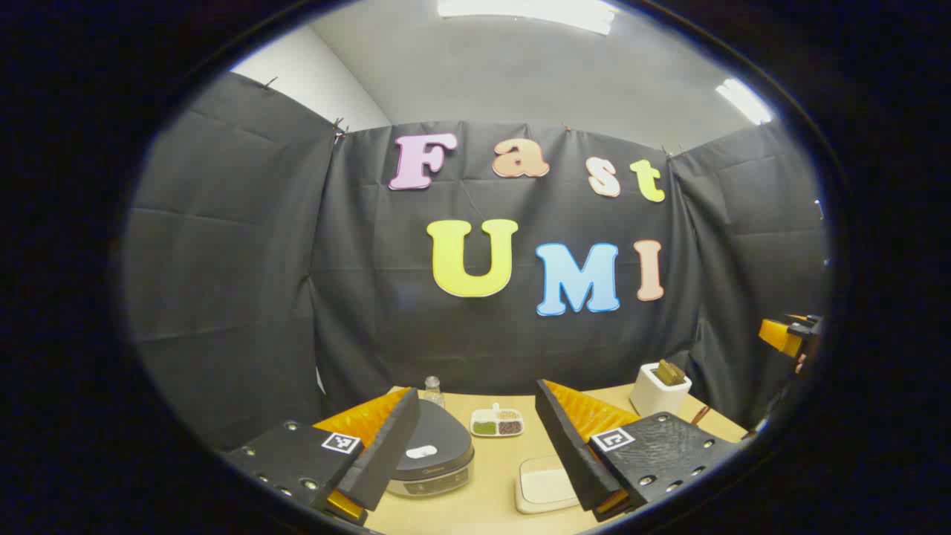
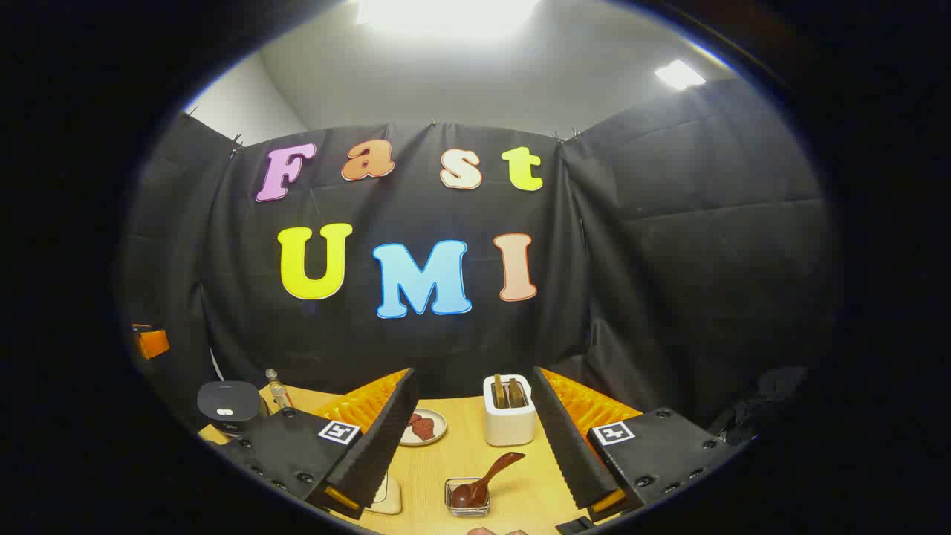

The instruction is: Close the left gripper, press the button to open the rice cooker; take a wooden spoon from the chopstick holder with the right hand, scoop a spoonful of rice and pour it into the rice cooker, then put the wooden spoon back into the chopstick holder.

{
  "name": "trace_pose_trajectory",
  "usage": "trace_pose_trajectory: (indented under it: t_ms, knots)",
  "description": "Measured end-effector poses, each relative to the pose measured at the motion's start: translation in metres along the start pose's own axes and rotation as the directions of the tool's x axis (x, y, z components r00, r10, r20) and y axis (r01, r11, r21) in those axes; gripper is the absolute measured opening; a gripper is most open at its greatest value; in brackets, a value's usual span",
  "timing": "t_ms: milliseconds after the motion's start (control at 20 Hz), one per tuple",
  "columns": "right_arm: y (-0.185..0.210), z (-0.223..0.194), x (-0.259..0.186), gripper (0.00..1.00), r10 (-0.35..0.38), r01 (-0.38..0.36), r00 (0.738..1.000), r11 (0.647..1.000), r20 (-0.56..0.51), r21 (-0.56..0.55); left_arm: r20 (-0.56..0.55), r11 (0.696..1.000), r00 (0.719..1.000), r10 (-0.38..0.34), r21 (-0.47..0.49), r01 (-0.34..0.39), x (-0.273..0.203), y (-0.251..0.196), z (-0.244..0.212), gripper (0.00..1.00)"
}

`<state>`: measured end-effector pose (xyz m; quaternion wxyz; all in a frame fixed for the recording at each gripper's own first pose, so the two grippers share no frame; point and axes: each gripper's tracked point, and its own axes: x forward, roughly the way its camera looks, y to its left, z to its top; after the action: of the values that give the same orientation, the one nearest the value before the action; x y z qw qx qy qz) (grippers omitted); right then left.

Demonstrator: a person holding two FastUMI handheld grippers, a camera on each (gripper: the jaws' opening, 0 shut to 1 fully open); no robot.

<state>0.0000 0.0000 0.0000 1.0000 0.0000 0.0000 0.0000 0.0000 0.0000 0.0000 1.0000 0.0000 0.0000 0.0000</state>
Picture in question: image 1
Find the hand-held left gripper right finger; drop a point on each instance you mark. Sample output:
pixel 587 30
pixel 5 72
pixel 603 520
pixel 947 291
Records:
pixel 568 453

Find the white toaster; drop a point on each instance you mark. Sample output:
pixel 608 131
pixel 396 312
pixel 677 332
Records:
pixel 654 397

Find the dark grey rice cooker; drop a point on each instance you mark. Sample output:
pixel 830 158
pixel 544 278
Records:
pixel 435 446

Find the clear glass dish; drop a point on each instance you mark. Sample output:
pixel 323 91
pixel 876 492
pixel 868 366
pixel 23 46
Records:
pixel 520 501

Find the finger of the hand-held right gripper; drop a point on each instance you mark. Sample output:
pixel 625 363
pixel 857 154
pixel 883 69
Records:
pixel 784 334

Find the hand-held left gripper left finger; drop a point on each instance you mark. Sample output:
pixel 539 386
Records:
pixel 386 453

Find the brown toast slice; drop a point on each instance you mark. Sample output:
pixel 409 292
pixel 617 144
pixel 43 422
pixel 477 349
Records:
pixel 676 374
pixel 663 371

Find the small clear glass bottle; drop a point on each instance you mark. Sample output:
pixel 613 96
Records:
pixel 433 390

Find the white divided bean dish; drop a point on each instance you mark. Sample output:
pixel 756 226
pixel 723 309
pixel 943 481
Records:
pixel 496 426

